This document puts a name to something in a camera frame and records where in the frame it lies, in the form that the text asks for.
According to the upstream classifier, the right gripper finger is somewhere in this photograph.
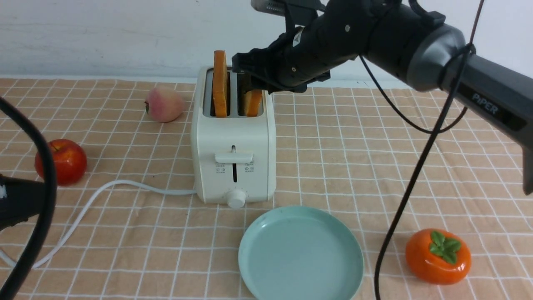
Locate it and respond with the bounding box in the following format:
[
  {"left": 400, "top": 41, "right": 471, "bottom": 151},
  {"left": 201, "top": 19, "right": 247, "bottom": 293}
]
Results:
[{"left": 241, "top": 75, "right": 264, "bottom": 105}]

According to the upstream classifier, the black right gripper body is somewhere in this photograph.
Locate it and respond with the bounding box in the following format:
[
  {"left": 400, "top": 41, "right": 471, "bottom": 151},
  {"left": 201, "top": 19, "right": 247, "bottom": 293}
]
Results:
[{"left": 232, "top": 0, "right": 375, "bottom": 93}]

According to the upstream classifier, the toast slice slot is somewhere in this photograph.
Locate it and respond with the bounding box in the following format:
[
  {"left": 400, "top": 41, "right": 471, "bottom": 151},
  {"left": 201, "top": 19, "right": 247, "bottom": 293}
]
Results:
[
  {"left": 212, "top": 50, "right": 228, "bottom": 118},
  {"left": 243, "top": 90, "right": 263, "bottom": 117}
]

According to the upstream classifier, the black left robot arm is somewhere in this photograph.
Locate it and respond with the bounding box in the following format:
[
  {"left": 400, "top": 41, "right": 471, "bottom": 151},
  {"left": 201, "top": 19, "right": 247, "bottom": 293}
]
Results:
[{"left": 0, "top": 175, "right": 45, "bottom": 230}]

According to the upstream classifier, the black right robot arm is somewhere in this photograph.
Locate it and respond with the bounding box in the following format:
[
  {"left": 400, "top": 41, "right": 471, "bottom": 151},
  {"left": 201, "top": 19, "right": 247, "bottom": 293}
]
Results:
[{"left": 232, "top": 0, "right": 533, "bottom": 195}]

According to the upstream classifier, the white two-slot toaster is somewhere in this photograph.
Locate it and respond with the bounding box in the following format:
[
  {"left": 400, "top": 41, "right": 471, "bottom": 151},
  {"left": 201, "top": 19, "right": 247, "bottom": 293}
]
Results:
[{"left": 190, "top": 66, "right": 276, "bottom": 208}]

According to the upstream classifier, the pink peach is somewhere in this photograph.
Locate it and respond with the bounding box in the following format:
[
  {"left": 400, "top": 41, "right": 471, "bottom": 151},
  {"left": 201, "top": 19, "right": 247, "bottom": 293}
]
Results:
[{"left": 144, "top": 87, "right": 185, "bottom": 123}]

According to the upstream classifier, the light blue plate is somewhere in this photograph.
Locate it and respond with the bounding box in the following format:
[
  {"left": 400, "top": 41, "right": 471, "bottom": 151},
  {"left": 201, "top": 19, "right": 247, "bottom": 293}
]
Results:
[{"left": 238, "top": 206, "right": 365, "bottom": 300}]

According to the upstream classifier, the beige checkered tablecloth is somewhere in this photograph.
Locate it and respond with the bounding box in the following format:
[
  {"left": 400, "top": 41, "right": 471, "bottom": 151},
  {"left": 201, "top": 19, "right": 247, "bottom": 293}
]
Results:
[{"left": 0, "top": 79, "right": 533, "bottom": 300}]

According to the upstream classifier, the red apple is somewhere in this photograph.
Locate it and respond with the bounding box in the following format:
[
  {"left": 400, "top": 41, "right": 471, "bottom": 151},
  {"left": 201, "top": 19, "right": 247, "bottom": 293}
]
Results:
[{"left": 48, "top": 139, "right": 87, "bottom": 186}]

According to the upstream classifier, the orange persimmon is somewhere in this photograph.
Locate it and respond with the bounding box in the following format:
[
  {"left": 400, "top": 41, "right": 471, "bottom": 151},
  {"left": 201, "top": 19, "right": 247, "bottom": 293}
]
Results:
[{"left": 405, "top": 228, "right": 472, "bottom": 285}]

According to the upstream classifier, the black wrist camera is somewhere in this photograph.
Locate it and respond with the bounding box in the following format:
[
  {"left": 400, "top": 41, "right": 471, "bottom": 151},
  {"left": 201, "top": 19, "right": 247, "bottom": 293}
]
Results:
[{"left": 251, "top": 0, "right": 326, "bottom": 32}]

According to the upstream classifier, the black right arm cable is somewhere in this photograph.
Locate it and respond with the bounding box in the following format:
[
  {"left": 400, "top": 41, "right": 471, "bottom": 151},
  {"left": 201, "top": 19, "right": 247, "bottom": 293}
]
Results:
[{"left": 358, "top": 0, "right": 486, "bottom": 300}]

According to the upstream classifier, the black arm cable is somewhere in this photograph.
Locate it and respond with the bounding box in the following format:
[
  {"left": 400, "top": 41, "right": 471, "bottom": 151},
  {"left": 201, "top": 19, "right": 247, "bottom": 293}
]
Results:
[
  {"left": 358, "top": 0, "right": 486, "bottom": 300},
  {"left": 0, "top": 97, "right": 57, "bottom": 300}
]

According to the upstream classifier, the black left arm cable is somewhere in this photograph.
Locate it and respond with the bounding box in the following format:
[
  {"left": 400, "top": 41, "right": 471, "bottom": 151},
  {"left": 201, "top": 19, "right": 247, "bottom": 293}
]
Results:
[{"left": 0, "top": 97, "right": 57, "bottom": 300}]

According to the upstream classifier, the white power cable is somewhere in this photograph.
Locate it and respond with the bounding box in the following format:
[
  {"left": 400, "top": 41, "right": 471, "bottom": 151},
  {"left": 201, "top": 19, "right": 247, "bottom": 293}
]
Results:
[{"left": 0, "top": 180, "right": 196, "bottom": 268}]

